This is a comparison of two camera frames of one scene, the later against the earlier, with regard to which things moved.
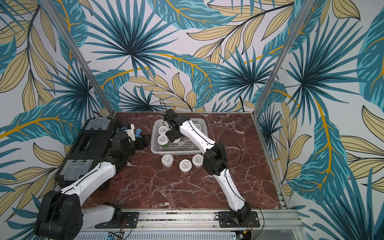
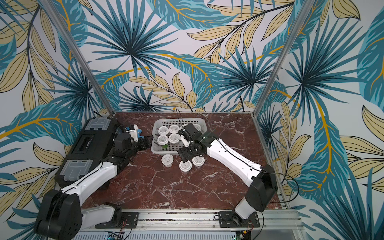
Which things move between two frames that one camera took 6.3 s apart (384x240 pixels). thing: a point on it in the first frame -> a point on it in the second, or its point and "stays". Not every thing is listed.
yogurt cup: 185,165 stays
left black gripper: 146,142 stays
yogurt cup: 197,160 stays
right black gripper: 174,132 -> 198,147
